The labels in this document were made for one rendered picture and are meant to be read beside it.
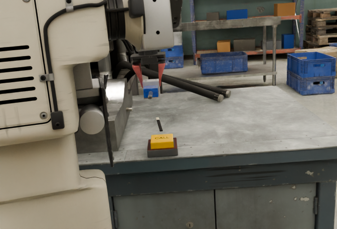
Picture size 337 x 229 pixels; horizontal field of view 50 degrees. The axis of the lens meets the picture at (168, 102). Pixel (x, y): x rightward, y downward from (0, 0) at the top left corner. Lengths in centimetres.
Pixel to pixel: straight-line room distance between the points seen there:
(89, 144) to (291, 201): 60
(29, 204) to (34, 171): 6
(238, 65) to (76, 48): 436
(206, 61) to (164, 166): 385
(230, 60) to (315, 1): 351
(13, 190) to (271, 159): 64
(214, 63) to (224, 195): 376
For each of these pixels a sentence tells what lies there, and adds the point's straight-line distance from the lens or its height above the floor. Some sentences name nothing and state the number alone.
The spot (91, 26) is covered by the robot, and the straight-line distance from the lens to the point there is 51.
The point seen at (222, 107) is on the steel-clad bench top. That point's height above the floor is 80.
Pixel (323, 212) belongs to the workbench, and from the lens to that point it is 118.
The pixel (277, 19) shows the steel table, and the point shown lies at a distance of 464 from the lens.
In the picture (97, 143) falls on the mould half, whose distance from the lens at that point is 103.
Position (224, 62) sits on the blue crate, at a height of 39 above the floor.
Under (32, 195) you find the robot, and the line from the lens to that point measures 61.
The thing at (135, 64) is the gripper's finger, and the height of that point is 102.
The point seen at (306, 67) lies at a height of 34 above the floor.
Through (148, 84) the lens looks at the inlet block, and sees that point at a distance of 110.
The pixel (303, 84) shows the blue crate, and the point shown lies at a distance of 462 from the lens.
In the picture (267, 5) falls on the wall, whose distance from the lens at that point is 774.
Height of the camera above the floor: 118
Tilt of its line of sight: 15 degrees down
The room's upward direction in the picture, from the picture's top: 4 degrees counter-clockwise
